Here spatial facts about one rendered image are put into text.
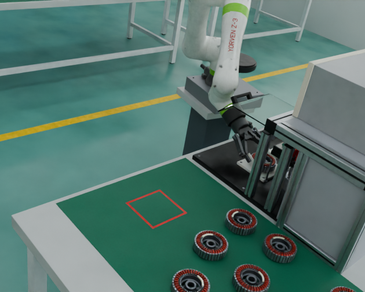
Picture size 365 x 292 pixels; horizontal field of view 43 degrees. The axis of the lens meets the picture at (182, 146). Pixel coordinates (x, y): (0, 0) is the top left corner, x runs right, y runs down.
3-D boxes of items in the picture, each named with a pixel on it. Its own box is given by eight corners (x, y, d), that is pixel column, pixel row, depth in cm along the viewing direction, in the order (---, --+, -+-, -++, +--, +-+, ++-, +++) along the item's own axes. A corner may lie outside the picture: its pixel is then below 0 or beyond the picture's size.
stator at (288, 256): (298, 265, 152) (301, 256, 150) (266, 263, 150) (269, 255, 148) (289, 241, 161) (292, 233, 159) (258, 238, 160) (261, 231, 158)
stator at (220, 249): (232, 258, 150) (234, 249, 148) (201, 265, 145) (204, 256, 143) (216, 234, 158) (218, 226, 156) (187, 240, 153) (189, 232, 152)
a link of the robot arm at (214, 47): (204, 66, 255) (210, 33, 245) (232, 70, 254) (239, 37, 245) (203, 75, 243) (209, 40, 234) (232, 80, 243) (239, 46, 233)
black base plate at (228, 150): (192, 159, 197) (192, 154, 196) (281, 126, 237) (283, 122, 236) (276, 222, 170) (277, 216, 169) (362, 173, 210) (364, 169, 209)
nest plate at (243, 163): (236, 164, 196) (237, 161, 195) (259, 154, 205) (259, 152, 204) (263, 182, 187) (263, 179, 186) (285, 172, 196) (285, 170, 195)
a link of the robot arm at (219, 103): (222, 85, 211) (202, 95, 208) (227, 72, 199) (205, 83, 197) (238, 110, 207) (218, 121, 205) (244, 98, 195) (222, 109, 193)
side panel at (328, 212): (275, 225, 168) (300, 152, 151) (280, 222, 170) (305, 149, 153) (340, 274, 152) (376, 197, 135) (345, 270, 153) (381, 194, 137)
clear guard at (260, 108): (217, 111, 182) (220, 98, 179) (256, 100, 197) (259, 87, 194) (281, 151, 163) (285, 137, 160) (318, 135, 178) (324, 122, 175)
